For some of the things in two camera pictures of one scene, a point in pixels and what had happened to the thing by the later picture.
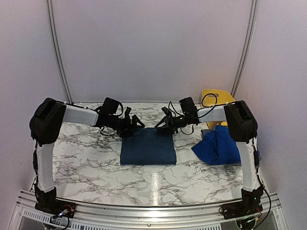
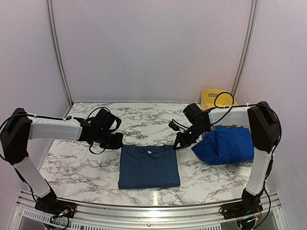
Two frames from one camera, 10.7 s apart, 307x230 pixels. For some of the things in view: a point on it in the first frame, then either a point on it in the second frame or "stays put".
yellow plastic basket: [212, 97] stays put
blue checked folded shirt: [204, 132] stays put
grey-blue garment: [148, 146] to [148, 166]
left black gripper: [127, 126] to [117, 143]
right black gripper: [170, 122] to [184, 142]
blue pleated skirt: [218, 147] stays put
